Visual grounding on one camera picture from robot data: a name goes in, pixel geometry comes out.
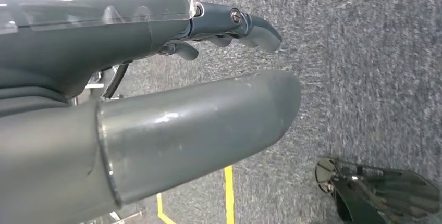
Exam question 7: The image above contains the yellow floor tape square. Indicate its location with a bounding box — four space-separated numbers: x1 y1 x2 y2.
156 165 236 224

